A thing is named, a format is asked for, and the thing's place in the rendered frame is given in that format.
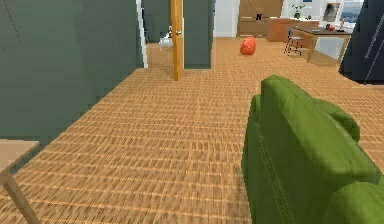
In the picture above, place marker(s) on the green sofa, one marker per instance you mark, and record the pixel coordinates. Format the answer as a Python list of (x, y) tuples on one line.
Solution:
[(300, 156)]

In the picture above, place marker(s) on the brown dining table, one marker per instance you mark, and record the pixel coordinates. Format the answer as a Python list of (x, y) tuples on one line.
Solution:
[(325, 32)]

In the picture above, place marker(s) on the orange wooden room door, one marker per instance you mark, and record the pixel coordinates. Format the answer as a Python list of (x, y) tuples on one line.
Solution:
[(177, 36)]

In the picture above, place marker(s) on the white object beyond doorway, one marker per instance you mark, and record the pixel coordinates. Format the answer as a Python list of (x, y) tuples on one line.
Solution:
[(165, 38)]

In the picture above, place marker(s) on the brown wooden cupboard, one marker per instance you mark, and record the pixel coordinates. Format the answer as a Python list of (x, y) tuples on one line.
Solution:
[(255, 16)]

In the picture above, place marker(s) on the green house plant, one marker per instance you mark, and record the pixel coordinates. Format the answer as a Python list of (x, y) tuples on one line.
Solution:
[(297, 11)]

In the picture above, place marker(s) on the red bowl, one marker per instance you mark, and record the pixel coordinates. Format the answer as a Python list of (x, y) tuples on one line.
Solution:
[(331, 28)]

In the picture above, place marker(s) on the window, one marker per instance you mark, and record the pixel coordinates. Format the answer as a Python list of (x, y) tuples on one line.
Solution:
[(350, 11)]

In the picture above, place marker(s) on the light wooden furniture leg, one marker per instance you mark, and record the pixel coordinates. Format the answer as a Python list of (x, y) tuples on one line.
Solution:
[(16, 196)]

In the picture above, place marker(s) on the framed wall picture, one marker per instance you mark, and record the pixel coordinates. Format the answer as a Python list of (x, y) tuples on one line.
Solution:
[(331, 12)]

